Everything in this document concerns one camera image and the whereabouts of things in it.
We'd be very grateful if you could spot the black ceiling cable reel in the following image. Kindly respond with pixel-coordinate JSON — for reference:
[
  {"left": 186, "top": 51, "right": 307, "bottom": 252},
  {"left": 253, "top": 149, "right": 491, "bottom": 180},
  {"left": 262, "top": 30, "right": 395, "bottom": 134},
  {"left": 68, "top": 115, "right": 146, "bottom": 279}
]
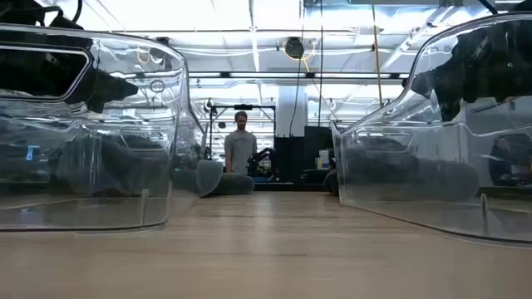
[{"left": 284, "top": 37, "right": 306, "bottom": 60}]

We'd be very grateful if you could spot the yellow reel cord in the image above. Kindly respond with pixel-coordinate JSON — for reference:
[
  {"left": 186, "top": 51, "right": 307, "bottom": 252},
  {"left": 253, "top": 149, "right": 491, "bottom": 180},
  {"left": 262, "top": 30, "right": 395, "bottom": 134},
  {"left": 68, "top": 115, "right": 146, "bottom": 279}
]
[{"left": 283, "top": 40, "right": 312, "bottom": 72}]

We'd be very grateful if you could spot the black hanging cable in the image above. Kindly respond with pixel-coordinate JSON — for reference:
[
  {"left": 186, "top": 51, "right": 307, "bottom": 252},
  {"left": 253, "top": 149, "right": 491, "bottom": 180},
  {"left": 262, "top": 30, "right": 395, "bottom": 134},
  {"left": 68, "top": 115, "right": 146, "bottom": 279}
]
[
  {"left": 318, "top": 0, "right": 324, "bottom": 128},
  {"left": 288, "top": 0, "right": 307, "bottom": 138}
]

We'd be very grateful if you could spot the person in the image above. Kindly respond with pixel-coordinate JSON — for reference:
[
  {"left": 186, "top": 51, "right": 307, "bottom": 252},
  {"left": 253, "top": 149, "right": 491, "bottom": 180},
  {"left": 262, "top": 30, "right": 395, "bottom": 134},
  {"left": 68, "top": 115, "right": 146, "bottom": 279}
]
[{"left": 223, "top": 110, "right": 259, "bottom": 174}]

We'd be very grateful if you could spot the clear plastic storage bin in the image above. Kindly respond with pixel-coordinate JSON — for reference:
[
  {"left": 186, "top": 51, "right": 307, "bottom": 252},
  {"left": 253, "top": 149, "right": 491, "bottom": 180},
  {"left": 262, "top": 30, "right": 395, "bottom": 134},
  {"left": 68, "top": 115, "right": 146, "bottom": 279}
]
[
  {"left": 330, "top": 11, "right": 532, "bottom": 246},
  {"left": 0, "top": 22, "right": 207, "bottom": 233}
]

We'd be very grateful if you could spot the black partition panel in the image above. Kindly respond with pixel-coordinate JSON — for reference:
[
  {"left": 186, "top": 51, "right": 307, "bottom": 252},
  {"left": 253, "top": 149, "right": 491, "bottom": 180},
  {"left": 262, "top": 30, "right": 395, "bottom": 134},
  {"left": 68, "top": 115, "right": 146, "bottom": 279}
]
[{"left": 273, "top": 125, "right": 333, "bottom": 184}]

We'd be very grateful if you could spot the white square column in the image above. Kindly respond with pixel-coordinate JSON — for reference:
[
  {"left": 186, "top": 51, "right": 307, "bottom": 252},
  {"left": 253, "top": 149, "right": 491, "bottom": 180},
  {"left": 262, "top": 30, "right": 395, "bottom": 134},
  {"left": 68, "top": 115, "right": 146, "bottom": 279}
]
[{"left": 276, "top": 85, "right": 309, "bottom": 138}]

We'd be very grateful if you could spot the ceiling light track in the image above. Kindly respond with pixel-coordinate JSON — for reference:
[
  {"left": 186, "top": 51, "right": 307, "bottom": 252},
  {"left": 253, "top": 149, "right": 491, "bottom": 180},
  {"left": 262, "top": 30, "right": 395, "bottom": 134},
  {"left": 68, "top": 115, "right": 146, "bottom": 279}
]
[{"left": 189, "top": 71, "right": 411, "bottom": 81}]

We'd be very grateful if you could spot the black stand frame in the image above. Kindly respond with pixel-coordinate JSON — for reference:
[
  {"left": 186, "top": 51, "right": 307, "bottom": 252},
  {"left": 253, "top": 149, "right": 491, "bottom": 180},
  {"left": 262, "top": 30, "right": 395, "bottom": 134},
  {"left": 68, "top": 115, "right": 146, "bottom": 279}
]
[{"left": 207, "top": 103, "right": 278, "bottom": 161}]

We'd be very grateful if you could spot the black table end rail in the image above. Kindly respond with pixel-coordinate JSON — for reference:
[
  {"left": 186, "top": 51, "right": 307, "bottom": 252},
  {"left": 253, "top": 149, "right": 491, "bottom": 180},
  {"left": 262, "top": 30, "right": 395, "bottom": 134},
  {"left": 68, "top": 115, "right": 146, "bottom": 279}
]
[{"left": 253, "top": 181, "right": 333, "bottom": 192}]

